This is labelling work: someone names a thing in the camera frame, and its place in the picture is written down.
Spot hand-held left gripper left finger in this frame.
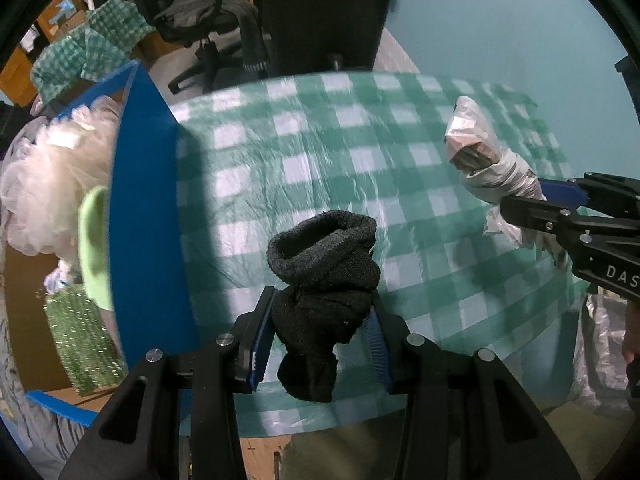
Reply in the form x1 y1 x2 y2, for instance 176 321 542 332
59 286 276 480

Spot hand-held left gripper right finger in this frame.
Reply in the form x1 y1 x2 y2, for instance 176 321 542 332
362 305 583 480

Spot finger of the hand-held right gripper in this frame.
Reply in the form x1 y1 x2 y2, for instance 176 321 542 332
500 195 603 263
537 172 640 222

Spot black sock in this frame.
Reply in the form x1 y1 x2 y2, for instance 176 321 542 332
266 211 382 403

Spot translucent white plastic bag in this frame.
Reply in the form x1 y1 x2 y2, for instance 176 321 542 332
444 96 568 266

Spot green glitter sponge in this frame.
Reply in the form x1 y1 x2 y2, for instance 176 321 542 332
45 284 128 397

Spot blue-rimmed cardboard box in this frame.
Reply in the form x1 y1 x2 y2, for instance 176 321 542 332
0 59 201 428

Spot light green cloth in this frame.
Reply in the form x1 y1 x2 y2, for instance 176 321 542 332
77 186 115 311

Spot white mesh bath pouf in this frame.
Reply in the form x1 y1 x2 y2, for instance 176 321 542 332
0 95 123 258

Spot person's right forearm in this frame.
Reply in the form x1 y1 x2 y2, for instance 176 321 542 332
622 305 640 363

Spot silver plastic bag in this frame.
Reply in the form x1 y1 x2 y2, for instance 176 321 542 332
570 292 637 418

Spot person's olive trousers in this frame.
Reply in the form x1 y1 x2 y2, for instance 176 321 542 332
280 407 616 480

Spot green checkered tablecloth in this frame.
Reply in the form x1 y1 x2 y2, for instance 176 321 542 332
170 71 591 436

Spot black office chair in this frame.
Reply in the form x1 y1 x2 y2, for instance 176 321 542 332
112 0 273 96

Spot dark garment pile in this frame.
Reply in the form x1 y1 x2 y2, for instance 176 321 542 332
152 0 271 73

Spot green checkered cloth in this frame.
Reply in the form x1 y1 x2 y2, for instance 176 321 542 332
30 0 156 103

